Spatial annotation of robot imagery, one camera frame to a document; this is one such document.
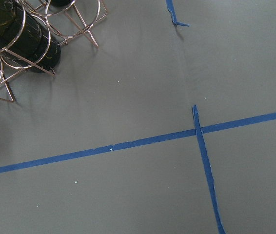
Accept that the copper wire bottle rack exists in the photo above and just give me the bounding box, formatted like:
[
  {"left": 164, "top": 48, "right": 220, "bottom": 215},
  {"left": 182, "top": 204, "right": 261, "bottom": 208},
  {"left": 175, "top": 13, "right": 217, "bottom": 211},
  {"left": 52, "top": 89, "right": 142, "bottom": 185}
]
[{"left": 0, "top": 0, "right": 107, "bottom": 102}]

